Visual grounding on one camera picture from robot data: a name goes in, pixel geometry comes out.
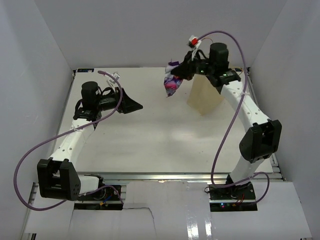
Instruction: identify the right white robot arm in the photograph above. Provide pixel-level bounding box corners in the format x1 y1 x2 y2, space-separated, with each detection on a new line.
171 38 282 200

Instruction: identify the black XDOF label sticker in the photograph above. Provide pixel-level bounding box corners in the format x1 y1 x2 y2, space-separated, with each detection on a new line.
76 68 95 73

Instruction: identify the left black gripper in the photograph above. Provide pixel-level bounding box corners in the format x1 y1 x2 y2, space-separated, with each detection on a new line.
95 87 143 115

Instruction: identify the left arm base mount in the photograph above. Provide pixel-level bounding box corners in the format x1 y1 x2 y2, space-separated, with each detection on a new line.
74 184 125 211

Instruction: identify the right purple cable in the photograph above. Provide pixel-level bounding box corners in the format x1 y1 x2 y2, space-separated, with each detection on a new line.
197 30 271 206

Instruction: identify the purple white snack pouch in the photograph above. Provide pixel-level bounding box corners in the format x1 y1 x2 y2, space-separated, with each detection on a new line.
163 61 183 97

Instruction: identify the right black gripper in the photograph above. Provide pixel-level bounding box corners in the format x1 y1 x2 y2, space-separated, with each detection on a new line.
171 51 215 82

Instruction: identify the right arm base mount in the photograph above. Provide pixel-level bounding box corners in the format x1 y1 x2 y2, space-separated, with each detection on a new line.
204 182 258 213

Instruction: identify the aluminium table frame rail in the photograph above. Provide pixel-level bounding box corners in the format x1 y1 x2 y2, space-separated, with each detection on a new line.
78 172 283 183

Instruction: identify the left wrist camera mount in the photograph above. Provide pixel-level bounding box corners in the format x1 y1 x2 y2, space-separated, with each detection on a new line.
105 72 120 92

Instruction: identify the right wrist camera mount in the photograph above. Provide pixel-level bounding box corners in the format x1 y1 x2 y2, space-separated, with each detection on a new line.
187 35 202 61

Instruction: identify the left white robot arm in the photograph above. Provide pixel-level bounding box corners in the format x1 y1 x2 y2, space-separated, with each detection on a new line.
37 81 143 201

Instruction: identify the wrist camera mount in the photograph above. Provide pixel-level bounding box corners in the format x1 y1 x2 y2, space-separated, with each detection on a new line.
187 35 202 61
105 72 120 92

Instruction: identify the tan paper bag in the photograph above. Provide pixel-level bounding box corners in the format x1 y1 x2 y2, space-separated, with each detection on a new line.
187 75 225 116

